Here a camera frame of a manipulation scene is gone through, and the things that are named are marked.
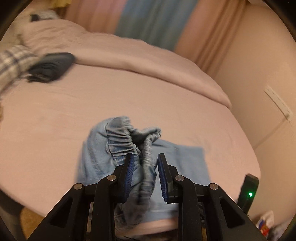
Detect light blue denim pants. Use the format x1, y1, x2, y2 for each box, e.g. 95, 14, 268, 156
77, 116, 211, 230

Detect black device green light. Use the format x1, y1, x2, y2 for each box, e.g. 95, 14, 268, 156
237, 174, 259, 214

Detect brown fluffy rug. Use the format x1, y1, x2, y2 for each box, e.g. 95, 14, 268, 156
20, 207, 44, 240

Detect pink bed sheet mattress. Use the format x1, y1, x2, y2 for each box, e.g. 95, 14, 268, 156
1, 65, 261, 216

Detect pink folded duvet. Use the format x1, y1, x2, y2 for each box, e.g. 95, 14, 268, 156
21, 20, 232, 108

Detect dark folded garment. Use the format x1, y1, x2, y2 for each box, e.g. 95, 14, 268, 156
27, 52, 76, 83

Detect pink and blue curtain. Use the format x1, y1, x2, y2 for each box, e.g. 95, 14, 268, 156
65, 0, 247, 76

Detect plaid checkered cloth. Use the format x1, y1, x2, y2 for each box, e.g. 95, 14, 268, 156
1, 45, 39, 92

